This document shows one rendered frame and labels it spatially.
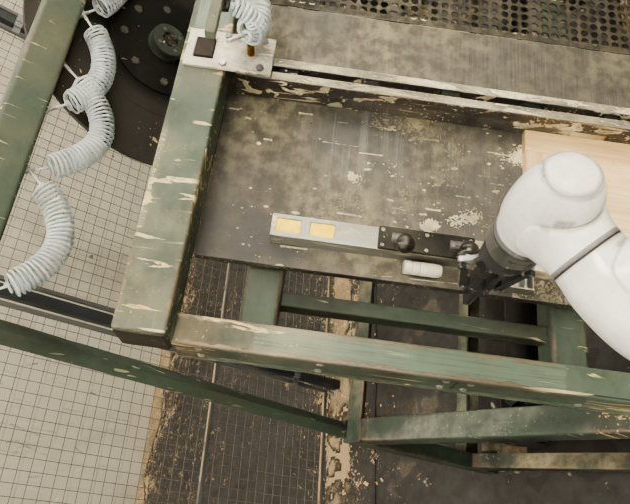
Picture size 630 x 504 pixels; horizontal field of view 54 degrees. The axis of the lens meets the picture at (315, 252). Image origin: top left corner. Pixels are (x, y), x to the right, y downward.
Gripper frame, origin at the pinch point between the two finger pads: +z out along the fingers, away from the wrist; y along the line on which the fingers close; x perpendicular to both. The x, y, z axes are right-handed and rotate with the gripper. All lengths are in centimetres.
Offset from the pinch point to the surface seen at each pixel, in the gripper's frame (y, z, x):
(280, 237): -36.2, 11.9, 10.8
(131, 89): -87, 45, 66
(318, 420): -19, 109, -10
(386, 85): -18, 10, 51
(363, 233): -19.4, 11.2, 13.9
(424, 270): -6.2, 12.5, 8.1
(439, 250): -3.8, 10.3, 11.9
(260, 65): -46, 4, 47
